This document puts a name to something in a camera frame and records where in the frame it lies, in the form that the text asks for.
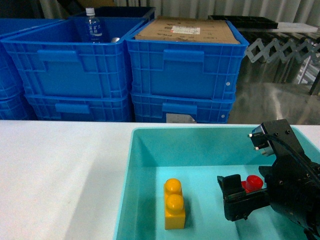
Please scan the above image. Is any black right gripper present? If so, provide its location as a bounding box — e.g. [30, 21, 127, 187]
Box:
[217, 119, 320, 240]

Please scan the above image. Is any red toy block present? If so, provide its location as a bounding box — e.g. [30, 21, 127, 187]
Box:
[241, 175, 264, 193]

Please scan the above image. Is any yellow two-stud toy block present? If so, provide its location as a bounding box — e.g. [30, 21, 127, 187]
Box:
[163, 178, 186, 230]

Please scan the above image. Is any brown cardboard box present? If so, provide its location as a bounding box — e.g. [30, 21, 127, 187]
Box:
[134, 16, 240, 44]

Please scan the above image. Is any teal plastic tray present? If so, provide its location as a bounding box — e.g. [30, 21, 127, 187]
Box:
[114, 125, 320, 240]

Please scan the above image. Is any lower right blue crate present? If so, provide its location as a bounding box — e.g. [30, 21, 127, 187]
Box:
[130, 93, 236, 124]

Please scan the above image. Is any upper right blue crate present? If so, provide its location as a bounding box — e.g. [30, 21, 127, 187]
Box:
[126, 21, 249, 101]

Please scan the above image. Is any expandable roller conveyor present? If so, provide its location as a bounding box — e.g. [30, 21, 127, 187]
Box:
[238, 29, 320, 96]

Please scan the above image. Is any black plastic tray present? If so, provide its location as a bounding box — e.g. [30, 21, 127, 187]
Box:
[208, 15, 278, 29]

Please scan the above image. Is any white foam board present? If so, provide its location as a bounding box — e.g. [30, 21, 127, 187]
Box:
[276, 22, 318, 33]

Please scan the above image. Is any lower left blue crate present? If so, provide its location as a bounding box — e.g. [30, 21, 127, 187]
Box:
[25, 94, 132, 122]

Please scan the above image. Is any dark blue rear crate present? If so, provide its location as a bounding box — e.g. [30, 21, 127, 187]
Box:
[67, 6, 156, 23]

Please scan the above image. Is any clear plastic water bottle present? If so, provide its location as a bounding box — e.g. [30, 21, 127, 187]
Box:
[83, 7, 108, 44]

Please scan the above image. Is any upper left blue crate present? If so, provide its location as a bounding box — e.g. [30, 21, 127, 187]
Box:
[2, 17, 145, 99]

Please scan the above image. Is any far left blue crate stack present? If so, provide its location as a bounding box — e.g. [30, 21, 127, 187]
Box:
[0, 18, 60, 121]

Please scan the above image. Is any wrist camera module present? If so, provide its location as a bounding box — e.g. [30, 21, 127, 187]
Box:
[247, 125, 275, 157]

